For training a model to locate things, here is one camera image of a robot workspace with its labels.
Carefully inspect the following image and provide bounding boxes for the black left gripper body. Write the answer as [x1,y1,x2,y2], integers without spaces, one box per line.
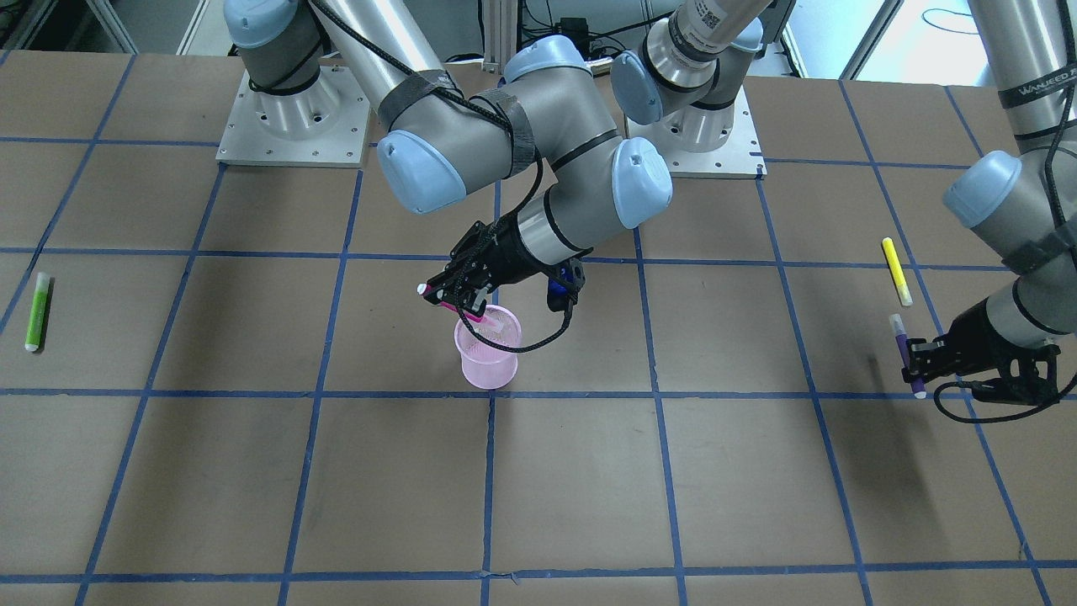
[946,299,1029,376]

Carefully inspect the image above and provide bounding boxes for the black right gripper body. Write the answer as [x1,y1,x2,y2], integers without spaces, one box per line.
[450,217,541,292]

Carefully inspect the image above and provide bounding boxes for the purple pen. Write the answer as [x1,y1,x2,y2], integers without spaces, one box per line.
[889,313,927,400]

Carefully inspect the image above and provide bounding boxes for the pink pen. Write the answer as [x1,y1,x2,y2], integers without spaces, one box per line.
[416,283,505,332]

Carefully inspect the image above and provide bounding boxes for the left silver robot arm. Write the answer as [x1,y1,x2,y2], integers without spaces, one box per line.
[612,1,1074,385]

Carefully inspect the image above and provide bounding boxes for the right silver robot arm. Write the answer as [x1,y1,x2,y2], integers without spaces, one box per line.
[223,1,673,321]

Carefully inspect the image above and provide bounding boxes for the pink mesh cup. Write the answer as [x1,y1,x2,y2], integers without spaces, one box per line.
[454,306,523,389]

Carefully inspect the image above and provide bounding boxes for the yellow pen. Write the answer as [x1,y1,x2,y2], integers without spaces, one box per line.
[880,237,913,308]

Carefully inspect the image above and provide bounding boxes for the green pen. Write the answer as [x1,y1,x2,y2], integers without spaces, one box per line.
[24,272,51,353]

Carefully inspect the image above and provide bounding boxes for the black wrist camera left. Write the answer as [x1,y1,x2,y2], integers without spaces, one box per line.
[970,341,1061,407]

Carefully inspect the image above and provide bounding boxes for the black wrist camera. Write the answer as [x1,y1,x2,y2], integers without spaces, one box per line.
[970,341,1061,407]
[544,258,586,313]

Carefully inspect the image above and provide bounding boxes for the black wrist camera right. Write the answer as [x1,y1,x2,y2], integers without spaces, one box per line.
[544,258,586,313]

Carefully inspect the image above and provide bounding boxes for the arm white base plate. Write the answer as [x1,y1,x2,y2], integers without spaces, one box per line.
[215,66,372,168]
[624,88,768,179]

